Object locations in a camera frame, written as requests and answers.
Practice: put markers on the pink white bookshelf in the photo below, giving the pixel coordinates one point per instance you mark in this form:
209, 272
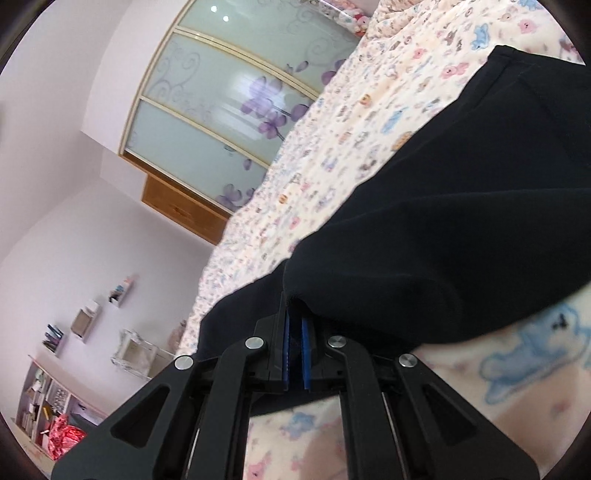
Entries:
43, 399

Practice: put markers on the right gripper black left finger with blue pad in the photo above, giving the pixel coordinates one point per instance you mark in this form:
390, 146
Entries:
191, 420

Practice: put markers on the red patterned cloth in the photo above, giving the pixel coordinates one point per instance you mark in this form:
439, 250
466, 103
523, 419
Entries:
63, 437

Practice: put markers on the hanging plush toy organizer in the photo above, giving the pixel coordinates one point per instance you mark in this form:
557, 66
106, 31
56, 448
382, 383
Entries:
347, 15

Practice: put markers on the white wall shelf box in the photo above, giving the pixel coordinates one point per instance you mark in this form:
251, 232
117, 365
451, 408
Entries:
53, 339
84, 319
118, 294

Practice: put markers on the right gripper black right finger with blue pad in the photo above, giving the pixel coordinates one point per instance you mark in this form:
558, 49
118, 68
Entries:
402, 421

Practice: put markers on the brown wooden wardrobe side panel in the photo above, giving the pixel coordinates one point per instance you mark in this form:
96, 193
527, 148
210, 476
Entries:
190, 211

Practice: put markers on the floral cartoon bed sheet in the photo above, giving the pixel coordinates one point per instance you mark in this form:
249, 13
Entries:
351, 152

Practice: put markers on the white metal rack trolley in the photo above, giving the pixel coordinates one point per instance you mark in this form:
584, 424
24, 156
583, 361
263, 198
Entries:
139, 357

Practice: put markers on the black pants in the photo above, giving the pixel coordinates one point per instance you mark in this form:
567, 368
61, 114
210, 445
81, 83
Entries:
481, 220

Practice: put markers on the glass sliding wardrobe floral doors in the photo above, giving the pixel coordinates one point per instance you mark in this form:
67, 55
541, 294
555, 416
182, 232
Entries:
225, 87

